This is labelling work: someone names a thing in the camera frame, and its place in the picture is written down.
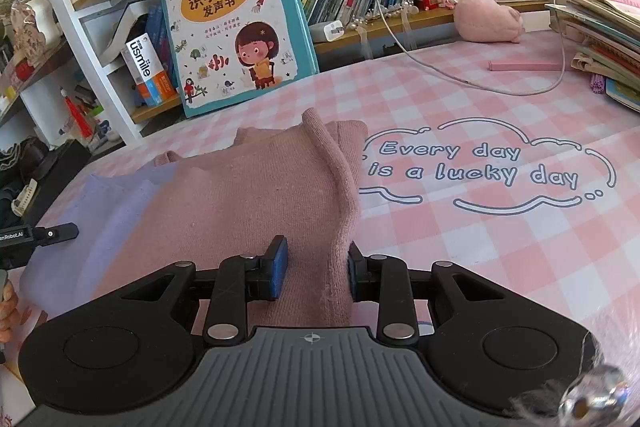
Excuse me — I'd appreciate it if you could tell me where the white charger adapter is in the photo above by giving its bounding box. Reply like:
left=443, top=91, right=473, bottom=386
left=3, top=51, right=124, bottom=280
left=307, top=21, right=346, bottom=42

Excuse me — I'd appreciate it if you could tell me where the white wristwatch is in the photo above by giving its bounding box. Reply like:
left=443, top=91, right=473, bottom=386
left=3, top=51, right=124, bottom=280
left=11, top=179, right=38, bottom=214

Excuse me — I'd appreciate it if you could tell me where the white and orange toothpaste box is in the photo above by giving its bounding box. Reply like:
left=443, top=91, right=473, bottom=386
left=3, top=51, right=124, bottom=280
left=121, top=33, right=178, bottom=106

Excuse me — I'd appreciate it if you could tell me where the teal children's picture book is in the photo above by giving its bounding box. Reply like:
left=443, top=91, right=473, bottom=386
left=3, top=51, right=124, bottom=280
left=159, top=0, right=320, bottom=118

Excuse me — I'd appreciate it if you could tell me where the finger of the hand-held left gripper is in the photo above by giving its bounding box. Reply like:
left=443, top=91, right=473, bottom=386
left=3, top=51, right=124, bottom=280
left=31, top=223, right=79, bottom=248

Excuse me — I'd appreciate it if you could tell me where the white charging cable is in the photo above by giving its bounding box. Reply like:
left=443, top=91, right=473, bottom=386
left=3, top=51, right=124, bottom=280
left=365, top=0, right=588, bottom=96

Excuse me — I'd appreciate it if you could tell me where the thick white paperback book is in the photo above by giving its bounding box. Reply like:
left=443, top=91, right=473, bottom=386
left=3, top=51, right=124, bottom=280
left=107, top=0, right=161, bottom=45

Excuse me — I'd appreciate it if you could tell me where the brown leather shoe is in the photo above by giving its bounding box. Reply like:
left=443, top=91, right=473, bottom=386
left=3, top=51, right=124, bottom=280
left=0, top=137, right=51, bottom=180

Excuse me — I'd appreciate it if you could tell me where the red tassel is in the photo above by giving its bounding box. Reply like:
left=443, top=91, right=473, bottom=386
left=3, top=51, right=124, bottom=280
left=62, top=89, right=96, bottom=140

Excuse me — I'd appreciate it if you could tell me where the pink sweater with purple lining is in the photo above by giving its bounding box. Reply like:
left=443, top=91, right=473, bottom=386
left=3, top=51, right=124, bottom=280
left=20, top=107, right=369, bottom=330

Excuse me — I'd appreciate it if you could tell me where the row of blue and purple books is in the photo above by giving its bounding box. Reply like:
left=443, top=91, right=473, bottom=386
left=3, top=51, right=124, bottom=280
left=145, top=4, right=176, bottom=88

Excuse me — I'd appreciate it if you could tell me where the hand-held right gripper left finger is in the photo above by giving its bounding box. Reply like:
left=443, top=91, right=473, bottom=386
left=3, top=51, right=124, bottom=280
left=117, top=235, right=289, bottom=343

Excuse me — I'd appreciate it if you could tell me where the pink eraser stick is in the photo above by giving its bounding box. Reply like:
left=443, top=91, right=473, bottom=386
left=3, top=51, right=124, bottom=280
left=489, top=61, right=563, bottom=72

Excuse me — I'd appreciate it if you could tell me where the pearl string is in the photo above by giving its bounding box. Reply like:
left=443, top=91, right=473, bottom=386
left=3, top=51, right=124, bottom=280
left=345, top=0, right=416, bottom=32

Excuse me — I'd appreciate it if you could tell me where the person's left hand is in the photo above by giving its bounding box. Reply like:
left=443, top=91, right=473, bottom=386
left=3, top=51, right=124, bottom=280
left=0, top=282, right=20, bottom=345

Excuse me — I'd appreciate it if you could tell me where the pink plush toy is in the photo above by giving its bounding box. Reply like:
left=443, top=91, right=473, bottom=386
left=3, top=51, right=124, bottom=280
left=452, top=0, right=525, bottom=44

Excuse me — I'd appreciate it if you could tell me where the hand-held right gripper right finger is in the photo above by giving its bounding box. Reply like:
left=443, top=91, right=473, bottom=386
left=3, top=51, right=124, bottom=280
left=346, top=241, right=506, bottom=345

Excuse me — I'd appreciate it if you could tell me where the stack of notebooks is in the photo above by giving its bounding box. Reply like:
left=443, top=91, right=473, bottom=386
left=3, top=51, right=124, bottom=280
left=545, top=0, right=640, bottom=112

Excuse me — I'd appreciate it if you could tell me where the pink checked table mat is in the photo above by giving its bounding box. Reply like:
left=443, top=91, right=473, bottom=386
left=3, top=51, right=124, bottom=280
left=0, top=27, right=640, bottom=427

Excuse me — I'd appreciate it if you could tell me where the hanging paper plaque ornament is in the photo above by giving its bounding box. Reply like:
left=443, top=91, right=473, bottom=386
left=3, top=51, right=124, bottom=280
left=10, top=0, right=56, bottom=68

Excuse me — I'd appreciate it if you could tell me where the black box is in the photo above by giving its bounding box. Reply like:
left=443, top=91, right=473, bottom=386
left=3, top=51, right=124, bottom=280
left=0, top=139, right=93, bottom=228

